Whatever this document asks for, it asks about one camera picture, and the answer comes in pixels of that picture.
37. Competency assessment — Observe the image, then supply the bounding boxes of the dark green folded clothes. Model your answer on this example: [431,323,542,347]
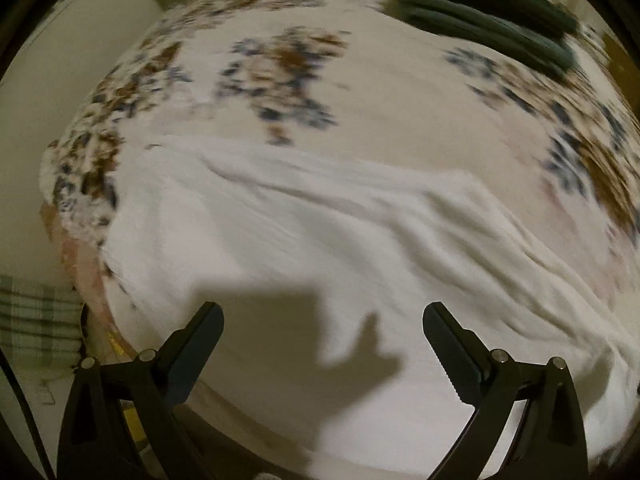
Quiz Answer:
[385,0,582,78]

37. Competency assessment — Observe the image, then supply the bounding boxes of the black cable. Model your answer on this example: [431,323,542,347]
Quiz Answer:
[0,347,56,480]

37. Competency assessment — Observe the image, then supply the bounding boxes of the green plaid cloth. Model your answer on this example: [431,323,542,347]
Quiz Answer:
[0,275,86,368]

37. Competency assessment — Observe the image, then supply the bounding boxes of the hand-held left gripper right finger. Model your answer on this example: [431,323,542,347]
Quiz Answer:
[422,301,590,480]

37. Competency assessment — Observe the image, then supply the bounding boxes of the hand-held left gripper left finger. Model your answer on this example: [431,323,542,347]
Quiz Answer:
[57,301,225,480]

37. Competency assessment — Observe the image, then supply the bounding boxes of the floral bed sheet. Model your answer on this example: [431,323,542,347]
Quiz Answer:
[40,0,640,341]

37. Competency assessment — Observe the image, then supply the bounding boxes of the white towel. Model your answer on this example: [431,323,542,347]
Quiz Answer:
[102,135,640,480]

